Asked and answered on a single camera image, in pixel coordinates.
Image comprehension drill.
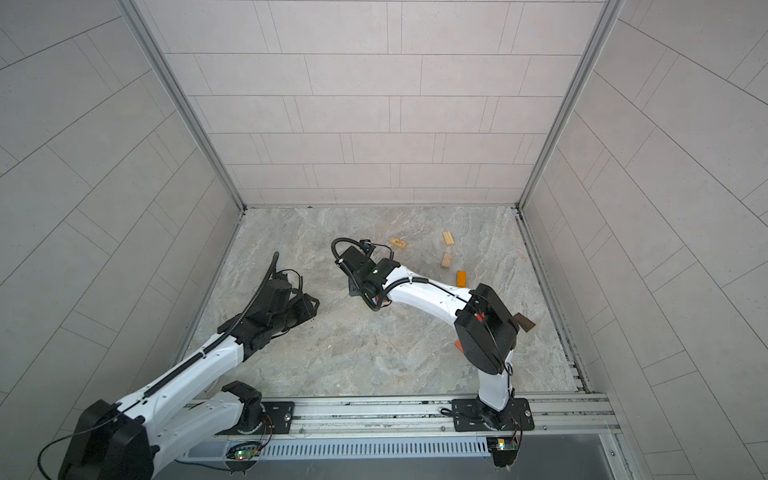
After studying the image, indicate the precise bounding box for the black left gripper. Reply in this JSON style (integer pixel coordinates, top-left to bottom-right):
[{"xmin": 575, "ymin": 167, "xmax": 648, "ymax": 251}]
[{"xmin": 269, "ymin": 293, "xmax": 325, "ymax": 335}]

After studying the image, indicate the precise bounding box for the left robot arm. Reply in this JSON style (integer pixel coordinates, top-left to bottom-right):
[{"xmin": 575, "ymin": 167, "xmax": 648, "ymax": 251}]
[{"xmin": 58, "ymin": 271, "xmax": 320, "ymax": 479}]

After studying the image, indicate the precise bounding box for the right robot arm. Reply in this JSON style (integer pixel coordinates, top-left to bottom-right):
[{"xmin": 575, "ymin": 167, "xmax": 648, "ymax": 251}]
[{"xmin": 331, "ymin": 237, "xmax": 519, "ymax": 430}]

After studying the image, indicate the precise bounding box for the printed label wood block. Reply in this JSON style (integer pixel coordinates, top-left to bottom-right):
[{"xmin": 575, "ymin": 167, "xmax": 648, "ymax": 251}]
[{"xmin": 390, "ymin": 238, "xmax": 407, "ymax": 249}]

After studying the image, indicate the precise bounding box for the plain beige wood block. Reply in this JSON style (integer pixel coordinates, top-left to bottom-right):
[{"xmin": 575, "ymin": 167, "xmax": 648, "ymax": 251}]
[{"xmin": 440, "ymin": 252, "xmax": 453, "ymax": 269}]

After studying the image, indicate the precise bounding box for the dark brown wood block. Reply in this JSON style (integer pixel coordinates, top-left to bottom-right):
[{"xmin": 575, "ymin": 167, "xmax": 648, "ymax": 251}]
[{"xmin": 513, "ymin": 313, "xmax": 536, "ymax": 332}]

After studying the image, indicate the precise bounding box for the left controller board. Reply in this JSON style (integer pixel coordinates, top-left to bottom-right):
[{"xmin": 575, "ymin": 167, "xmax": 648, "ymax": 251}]
[{"xmin": 225, "ymin": 441, "xmax": 263, "ymax": 462}]

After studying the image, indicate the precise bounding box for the controller board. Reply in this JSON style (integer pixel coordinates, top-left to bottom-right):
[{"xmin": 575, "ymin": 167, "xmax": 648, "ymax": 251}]
[
  {"xmin": 225, "ymin": 441, "xmax": 263, "ymax": 462},
  {"xmin": 486, "ymin": 437, "xmax": 520, "ymax": 468}
]

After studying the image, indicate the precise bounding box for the right controller board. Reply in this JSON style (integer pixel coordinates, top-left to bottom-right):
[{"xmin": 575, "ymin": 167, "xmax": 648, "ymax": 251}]
[{"xmin": 486, "ymin": 437, "xmax": 520, "ymax": 468}]

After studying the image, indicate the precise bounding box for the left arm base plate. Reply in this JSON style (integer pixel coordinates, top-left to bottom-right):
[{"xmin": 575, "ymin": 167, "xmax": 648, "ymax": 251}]
[{"xmin": 222, "ymin": 401, "xmax": 295, "ymax": 436}]

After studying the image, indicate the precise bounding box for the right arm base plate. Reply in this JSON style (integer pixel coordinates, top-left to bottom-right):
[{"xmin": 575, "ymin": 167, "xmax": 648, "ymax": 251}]
[{"xmin": 441, "ymin": 398, "xmax": 535, "ymax": 432}]

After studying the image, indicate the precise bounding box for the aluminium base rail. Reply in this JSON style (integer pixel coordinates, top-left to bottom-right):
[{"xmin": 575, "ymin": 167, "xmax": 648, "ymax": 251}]
[{"xmin": 116, "ymin": 392, "xmax": 622, "ymax": 445}]

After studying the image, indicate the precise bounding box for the aluminium left corner post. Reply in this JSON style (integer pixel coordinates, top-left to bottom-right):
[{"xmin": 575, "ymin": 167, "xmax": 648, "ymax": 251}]
[{"xmin": 115, "ymin": 0, "xmax": 247, "ymax": 213}]

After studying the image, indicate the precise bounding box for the aluminium corner post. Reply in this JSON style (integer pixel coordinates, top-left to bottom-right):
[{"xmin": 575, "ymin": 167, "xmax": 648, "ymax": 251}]
[
  {"xmin": 115, "ymin": 0, "xmax": 247, "ymax": 213},
  {"xmin": 517, "ymin": 0, "xmax": 624, "ymax": 212}
]

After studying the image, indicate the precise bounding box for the aluminium right corner post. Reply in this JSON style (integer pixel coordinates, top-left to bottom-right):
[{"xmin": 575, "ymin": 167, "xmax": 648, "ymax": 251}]
[{"xmin": 517, "ymin": 0, "xmax": 624, "ymax": 212}]

